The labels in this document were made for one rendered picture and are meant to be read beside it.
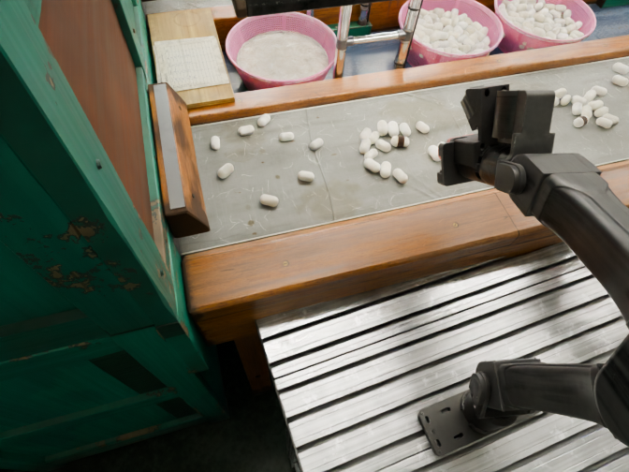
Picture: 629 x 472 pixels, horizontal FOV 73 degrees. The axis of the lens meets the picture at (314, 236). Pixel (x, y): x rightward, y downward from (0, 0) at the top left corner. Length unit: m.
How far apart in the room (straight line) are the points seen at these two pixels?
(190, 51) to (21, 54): 0.78
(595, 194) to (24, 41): 0.48
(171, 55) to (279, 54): 0.25
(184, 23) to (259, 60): 0.19
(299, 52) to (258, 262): 0.60
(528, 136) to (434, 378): 0.42
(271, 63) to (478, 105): 0.60
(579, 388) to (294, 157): 0.61
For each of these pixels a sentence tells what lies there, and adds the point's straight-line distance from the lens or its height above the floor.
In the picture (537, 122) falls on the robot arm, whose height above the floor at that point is 1.04.
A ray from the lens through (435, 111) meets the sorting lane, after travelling 1.02.
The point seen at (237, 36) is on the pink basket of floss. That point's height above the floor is 0.75.
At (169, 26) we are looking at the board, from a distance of 1.16.
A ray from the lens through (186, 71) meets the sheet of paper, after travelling 1.01.
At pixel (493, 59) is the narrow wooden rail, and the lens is 1.18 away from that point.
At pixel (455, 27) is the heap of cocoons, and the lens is 1.30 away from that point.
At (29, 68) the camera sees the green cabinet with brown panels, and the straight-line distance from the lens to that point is 0.31.
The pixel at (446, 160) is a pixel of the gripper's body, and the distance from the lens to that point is 0.67.
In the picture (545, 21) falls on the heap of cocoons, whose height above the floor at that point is 0.74.
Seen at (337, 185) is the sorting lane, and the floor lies 0.74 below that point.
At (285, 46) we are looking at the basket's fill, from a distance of 1.14.
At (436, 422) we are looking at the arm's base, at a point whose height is 0.68.
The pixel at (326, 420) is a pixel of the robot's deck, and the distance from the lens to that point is 0.73.
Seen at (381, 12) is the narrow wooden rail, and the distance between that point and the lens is 1.31.
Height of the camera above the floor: 1.39
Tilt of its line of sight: 59 degrees down
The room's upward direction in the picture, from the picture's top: 6 degrees clockwise
